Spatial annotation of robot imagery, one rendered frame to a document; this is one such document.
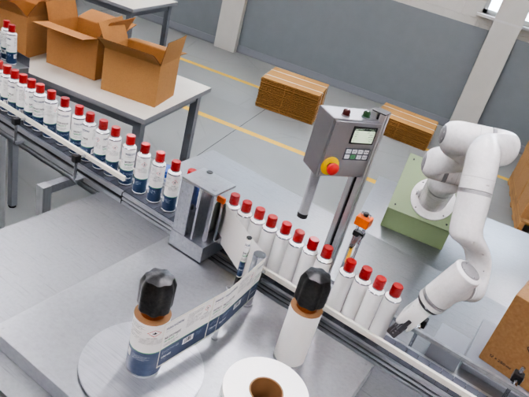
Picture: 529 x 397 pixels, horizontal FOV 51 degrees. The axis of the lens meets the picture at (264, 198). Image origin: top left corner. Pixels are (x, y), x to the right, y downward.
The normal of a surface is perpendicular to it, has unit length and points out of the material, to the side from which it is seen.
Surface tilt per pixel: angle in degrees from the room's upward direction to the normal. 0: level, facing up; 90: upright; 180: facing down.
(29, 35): 90
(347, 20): 90
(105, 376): 0
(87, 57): 90
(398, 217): 90
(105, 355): 0
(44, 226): 0
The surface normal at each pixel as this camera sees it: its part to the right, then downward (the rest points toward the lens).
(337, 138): 0.35, 0.54
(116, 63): -0.27, 0.42
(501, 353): -0.66, 0.23
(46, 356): 0.24, -0.84
